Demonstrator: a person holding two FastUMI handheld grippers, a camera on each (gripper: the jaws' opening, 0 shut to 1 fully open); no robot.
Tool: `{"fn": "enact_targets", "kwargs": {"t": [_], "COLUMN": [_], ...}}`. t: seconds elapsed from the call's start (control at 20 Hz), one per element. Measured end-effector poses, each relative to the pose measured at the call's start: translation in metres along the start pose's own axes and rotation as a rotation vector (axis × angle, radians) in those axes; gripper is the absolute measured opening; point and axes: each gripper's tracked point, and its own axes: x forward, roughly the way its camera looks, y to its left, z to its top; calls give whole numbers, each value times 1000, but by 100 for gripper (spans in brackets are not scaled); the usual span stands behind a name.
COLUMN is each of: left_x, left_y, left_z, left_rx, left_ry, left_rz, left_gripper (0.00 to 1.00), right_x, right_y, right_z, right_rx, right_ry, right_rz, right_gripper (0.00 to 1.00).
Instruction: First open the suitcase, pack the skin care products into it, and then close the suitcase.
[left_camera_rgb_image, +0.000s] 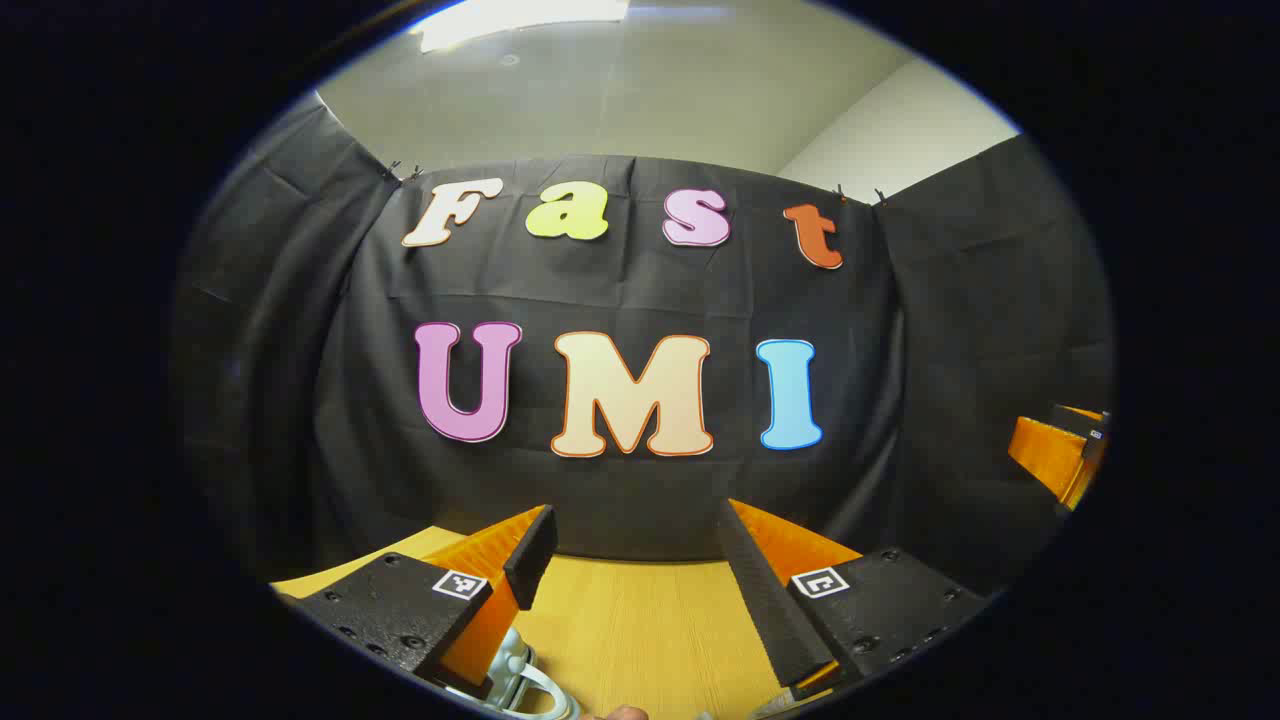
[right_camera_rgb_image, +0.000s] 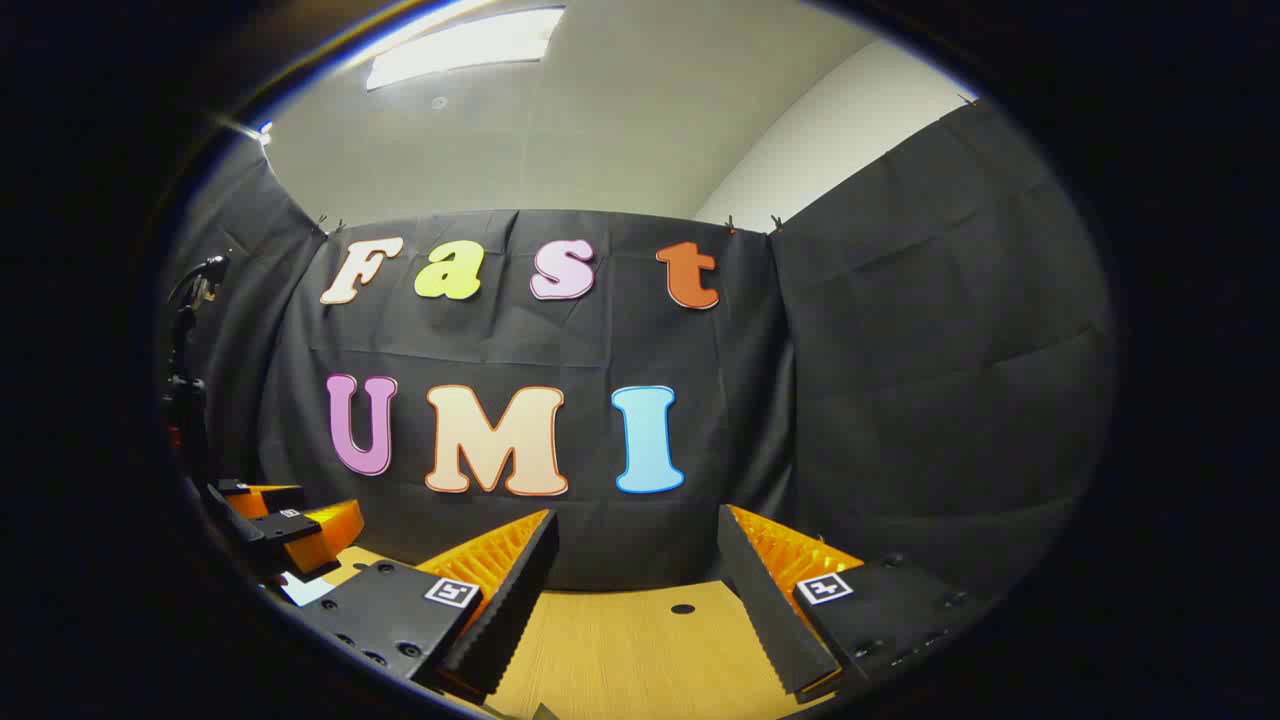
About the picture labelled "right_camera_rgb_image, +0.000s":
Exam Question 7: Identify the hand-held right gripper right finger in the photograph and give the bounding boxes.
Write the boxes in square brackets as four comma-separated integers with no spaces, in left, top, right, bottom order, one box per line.
[717,503,1001,699]

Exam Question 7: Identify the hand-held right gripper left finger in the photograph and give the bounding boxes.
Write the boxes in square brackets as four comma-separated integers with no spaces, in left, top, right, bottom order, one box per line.
[298,508,561,701]

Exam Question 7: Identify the light blue suitcase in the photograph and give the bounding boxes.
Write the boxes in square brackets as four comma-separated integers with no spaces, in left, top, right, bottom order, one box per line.
[278,570,339,609]

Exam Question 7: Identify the black backdrop cloth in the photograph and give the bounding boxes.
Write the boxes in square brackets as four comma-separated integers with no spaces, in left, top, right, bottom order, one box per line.
[160,95,1116,601]

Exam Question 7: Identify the ceiling light panel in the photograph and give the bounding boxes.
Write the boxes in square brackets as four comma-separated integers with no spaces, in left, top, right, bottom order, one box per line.
[365,5,567,93]

